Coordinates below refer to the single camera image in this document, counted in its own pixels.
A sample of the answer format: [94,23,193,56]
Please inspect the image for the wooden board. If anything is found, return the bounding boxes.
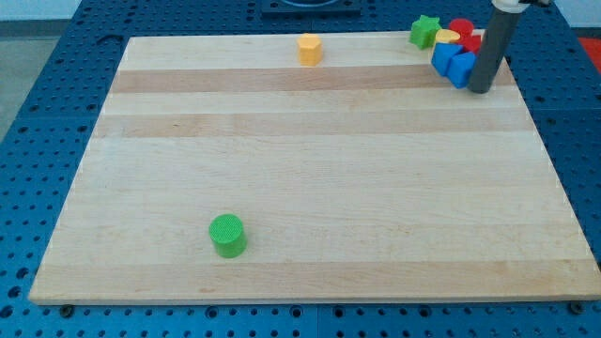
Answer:
[29,32,600,305]

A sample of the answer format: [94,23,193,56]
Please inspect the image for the green cylinder block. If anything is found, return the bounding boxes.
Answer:
[208,214,247,258]

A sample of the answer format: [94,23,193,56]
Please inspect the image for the yellow hexagon block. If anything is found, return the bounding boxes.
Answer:
[297,33,323,67]

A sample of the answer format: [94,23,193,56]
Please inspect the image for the green star block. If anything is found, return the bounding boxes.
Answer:
[409,15,441,50]

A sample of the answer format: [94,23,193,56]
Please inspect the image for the blue cube block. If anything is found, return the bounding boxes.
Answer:
[431,42,463,77]

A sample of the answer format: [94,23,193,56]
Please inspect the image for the blue pentagon block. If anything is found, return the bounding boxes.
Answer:
[446,52,477,88]

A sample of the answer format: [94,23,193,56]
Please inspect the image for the yellow heart block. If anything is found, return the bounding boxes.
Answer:
[434,29,461,44]

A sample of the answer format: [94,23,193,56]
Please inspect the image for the red cylinder block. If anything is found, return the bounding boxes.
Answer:
[448,18,474,38]

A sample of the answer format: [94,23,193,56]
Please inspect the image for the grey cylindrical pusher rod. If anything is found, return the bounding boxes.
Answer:
[467,8,521,94]

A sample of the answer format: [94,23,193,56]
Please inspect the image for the white rod mount collar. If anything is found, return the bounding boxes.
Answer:
[491,0,531,14]

